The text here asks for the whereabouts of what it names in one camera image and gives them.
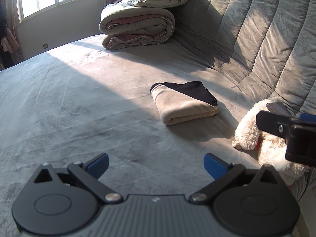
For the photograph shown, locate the beige black raglan sweatshirt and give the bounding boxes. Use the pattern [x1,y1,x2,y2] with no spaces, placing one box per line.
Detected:
[150,81,218,126]

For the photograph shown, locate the dark hanging clothes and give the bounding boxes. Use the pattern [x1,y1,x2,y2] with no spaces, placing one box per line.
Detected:
[1,8,22,70]

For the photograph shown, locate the quilted beige headboard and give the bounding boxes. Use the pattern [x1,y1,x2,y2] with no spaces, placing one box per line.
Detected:
[170,0,316,203]

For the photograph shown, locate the dark remote on plush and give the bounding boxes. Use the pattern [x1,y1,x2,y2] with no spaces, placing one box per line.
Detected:
[266,102,292,117]

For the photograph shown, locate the grey bed sheet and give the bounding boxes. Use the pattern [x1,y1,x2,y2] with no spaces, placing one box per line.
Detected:
[1,35,258,236]

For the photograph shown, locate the folded beige pink comforter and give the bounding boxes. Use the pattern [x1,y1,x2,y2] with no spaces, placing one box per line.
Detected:
[99,3,175,50]

